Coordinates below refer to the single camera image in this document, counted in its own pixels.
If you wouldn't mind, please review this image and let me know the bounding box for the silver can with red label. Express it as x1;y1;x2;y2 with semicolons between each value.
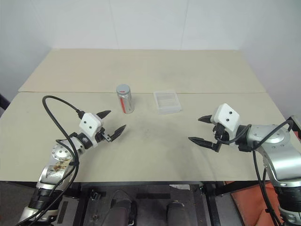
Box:
116;91;135;115

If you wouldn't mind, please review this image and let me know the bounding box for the dark rounded shape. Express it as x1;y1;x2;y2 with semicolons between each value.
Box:
110;190;138;226
166;200;189;226

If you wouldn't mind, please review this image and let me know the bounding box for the black metal table frame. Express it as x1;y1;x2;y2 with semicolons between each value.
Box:
63;180;238;226

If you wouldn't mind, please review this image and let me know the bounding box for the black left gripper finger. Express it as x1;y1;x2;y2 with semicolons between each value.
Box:
95;109;111;120
110;124;127;142

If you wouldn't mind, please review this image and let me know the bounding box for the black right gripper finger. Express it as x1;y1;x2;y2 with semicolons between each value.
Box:
188;137;216;149
198;114;214;124

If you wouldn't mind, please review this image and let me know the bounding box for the black and red frame object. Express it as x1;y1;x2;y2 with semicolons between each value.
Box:
288;115;301;145

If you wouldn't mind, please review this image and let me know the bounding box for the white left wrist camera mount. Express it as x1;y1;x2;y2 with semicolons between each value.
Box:
79;113;105;148

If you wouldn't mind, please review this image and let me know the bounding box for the clear plastic container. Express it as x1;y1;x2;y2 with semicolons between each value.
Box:
153;89;183;115

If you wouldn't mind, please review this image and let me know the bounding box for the white paper label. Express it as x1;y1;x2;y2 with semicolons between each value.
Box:
169;184;190;191

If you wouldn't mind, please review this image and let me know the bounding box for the orange cushion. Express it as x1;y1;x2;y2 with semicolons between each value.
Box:
230;180;290;226

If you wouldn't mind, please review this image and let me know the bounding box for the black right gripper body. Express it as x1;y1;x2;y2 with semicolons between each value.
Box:
211;122;232;153

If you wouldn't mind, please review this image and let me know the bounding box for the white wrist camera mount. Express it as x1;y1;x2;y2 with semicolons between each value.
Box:
210;103;241;140
79;113;105;148

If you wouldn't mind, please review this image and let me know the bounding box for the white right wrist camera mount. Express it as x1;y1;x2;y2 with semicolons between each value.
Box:
210;103;241;140

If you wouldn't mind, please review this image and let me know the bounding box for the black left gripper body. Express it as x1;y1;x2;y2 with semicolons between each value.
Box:
95;127;111;143

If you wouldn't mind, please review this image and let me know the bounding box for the dark blue object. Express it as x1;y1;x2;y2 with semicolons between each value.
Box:
0;93;10;118

